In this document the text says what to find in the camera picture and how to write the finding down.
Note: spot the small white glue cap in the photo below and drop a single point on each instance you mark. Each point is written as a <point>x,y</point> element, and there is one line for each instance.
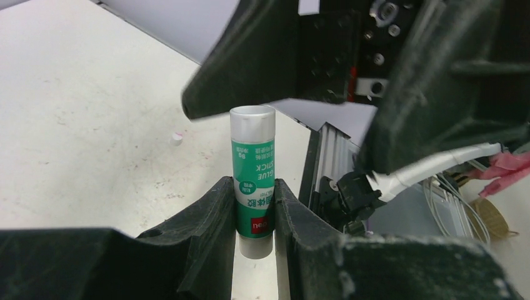
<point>176,139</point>

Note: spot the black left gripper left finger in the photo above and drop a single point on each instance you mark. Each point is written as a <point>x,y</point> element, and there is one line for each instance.
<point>188,256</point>

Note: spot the pink cloth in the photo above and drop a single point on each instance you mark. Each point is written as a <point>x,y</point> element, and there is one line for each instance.
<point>505,169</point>

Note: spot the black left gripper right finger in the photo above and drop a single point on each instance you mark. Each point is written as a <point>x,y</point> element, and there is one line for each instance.
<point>315,261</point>

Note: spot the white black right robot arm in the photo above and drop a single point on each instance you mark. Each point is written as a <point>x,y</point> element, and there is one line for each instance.
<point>355,195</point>

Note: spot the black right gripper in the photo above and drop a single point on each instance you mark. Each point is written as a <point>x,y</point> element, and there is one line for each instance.
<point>462,77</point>

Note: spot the green white glue stick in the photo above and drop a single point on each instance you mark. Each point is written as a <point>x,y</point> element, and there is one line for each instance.
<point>253,130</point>

